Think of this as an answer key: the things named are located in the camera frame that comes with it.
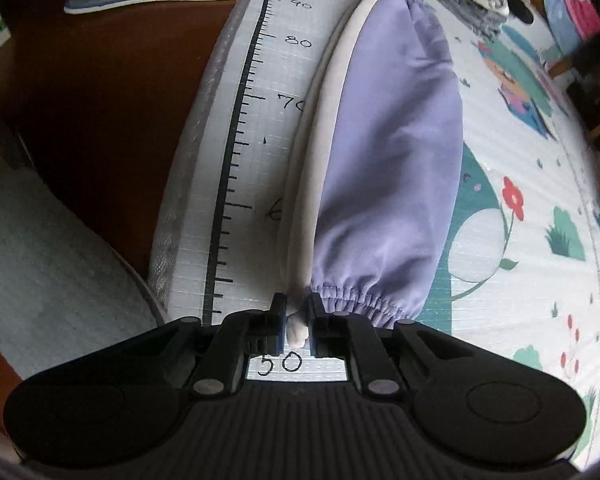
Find black folded garment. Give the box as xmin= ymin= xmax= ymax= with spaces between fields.
xmin=509 ymin=0 xmax=537 ymax=26

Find wooden chair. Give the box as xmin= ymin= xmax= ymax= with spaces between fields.
xmin=549 ymin=32 xmax=600 ymax=142

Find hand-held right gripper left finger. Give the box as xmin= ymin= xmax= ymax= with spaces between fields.
xmin=150 ymin=292 xmax=288 ymax=397

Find dark grey folded garment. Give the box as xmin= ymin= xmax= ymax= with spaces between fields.
xmin=430 ymin=0 xmax=505 ymax=37

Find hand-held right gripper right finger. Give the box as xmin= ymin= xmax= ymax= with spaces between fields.
xmin=305 ymin=294 xmax=453 ymax=397

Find cartoon printed play mat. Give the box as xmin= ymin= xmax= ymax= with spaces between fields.
xmin=147 ymin=0 xmax=600 ymax=461

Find purple pants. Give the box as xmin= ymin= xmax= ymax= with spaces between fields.
xmin=282 ymin=0 xmax=464 ymax=350

